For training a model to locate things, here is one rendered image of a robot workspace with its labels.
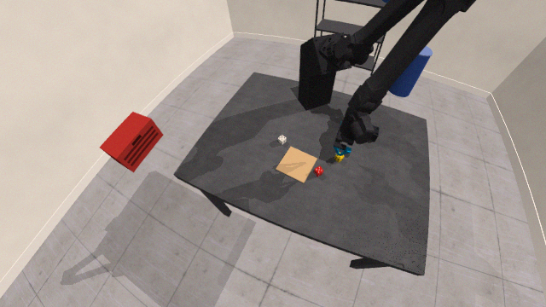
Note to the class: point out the peach flat mat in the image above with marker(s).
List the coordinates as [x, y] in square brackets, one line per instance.
[296, 164]

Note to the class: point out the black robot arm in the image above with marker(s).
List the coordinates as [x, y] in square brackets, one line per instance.
[353, 48]

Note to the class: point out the red die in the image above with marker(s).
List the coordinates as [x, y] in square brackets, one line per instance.
[318, 171]

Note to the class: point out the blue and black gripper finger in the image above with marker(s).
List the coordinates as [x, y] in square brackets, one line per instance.
[348, 150]

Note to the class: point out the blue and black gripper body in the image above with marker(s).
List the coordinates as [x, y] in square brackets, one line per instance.
[341, 137]

